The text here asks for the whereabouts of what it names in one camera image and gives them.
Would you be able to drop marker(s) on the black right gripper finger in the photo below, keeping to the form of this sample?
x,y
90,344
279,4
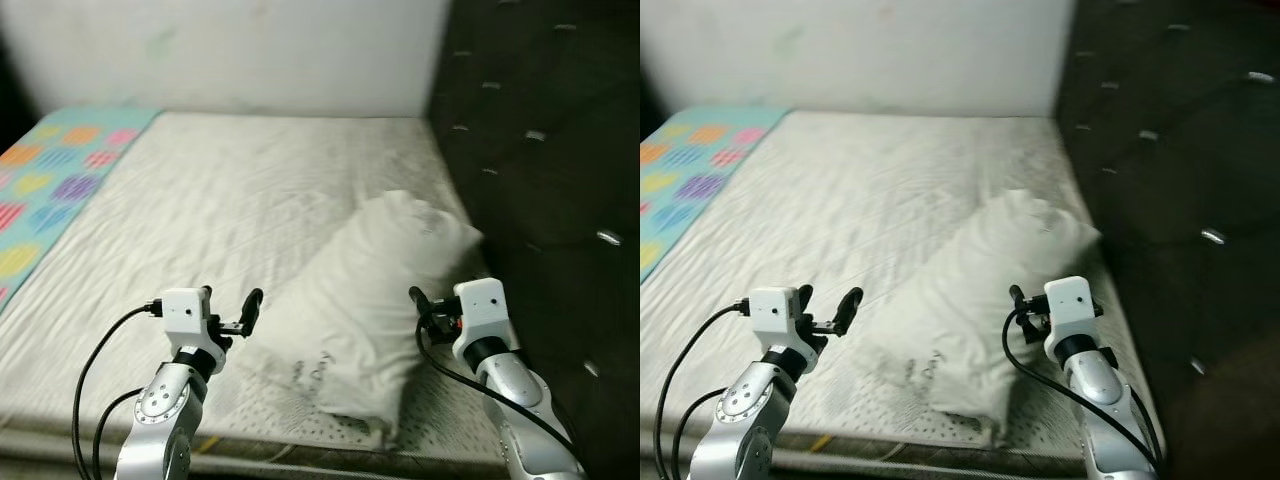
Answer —
x,y
1017,297
420,301

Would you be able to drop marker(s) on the white pillow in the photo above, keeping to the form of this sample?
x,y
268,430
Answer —
x,y
370,290
990,290

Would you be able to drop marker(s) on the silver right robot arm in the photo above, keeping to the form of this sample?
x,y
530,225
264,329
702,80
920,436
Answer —
x,y
515,390
1095,390

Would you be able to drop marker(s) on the grey quilted mattress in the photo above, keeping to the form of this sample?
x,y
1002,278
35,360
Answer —
x,y
880,200
250,200

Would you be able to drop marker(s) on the teal blanket with coloured hearts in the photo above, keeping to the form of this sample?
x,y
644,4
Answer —
x,y
690,170
60,180

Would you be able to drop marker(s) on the black tufted headboard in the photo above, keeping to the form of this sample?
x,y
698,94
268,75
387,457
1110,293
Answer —
x,y
1180,150
550,150

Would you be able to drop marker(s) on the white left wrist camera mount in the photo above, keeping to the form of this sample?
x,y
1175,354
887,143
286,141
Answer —
x,y
183,313
772,312

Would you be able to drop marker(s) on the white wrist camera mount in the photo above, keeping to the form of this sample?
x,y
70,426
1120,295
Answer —
x,y
772,312
183,313
1070,303
483,305

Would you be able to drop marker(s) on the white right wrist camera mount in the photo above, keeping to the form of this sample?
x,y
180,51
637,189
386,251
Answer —
x,y
1070,303
483,305

